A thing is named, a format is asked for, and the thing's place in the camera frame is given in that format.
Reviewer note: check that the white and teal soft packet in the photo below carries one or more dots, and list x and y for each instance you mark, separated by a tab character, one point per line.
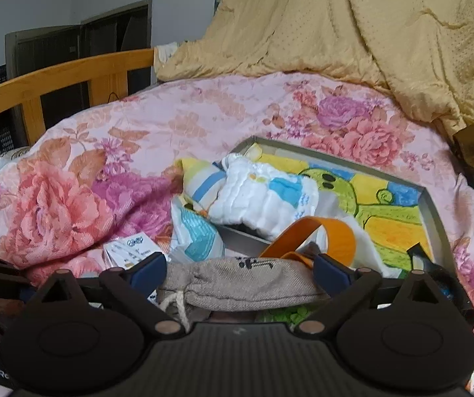
195	231

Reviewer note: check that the orange band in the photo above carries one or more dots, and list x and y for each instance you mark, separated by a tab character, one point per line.
336	235

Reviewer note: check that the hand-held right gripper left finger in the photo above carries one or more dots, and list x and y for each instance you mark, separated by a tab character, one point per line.
148	275

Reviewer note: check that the yellow dotted blanket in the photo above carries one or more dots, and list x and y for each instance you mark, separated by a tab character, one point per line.
344	29

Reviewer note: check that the wooden bed rail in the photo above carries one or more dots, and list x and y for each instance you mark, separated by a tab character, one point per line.
55	78

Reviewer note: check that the small white box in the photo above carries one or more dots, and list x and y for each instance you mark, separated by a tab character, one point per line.
131	252

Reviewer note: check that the grey tray with cartoon print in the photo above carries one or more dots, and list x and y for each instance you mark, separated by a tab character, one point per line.
386	215

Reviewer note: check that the white quilted cloth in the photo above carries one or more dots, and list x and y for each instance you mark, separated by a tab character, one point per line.
257	202

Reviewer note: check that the pink floral bedsheet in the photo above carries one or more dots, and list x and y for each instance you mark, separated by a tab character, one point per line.
137	132

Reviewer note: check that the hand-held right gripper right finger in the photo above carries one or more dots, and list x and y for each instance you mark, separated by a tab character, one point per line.
332	275

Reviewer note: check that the small white cloth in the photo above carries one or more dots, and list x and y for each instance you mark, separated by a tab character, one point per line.
166	53

